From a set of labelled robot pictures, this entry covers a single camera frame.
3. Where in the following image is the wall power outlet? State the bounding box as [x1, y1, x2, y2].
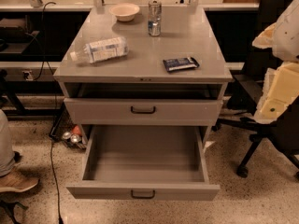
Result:
[22, 71, 34, 81]

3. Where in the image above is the grey trouser leg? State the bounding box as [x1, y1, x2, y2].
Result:
[0, 110, 15, 176]

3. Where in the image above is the grey drawer cabinet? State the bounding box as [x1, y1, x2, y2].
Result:
[54, 6, 232, 140]

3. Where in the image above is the silver can on floor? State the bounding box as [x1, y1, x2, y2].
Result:
[62, 132, 72, 140]

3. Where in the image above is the orange ball on floor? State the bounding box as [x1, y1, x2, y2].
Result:
[72, 125, 81, 135]

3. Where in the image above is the black floor cable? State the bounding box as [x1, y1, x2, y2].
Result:
[32, 1, 64, 224]

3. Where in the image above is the clear plastic water bottle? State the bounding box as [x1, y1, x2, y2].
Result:
[70, 36, 129, 63]

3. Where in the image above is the grey top drawer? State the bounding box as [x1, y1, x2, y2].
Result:
[64, 98, 222, 126]

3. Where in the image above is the black office chair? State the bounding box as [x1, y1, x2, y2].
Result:
[215, 0, 299, 178]

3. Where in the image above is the silver blue drink can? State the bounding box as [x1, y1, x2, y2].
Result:
[148, 1, 162, 36]

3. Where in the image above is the tan shoe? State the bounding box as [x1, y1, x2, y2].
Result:
[0, 169, 39, 193]

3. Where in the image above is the beige bowl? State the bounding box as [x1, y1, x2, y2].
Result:
[109, 3, 140, 22]

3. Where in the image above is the blue snack packet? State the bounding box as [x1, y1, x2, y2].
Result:
[163, 57, 200, 73]

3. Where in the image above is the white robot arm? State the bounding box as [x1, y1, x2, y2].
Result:
[252, 0, 299, 124]

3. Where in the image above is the grey drawer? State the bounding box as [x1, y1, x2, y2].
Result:
[67, 125, 220, 201]
[64, 98, 222, 126]

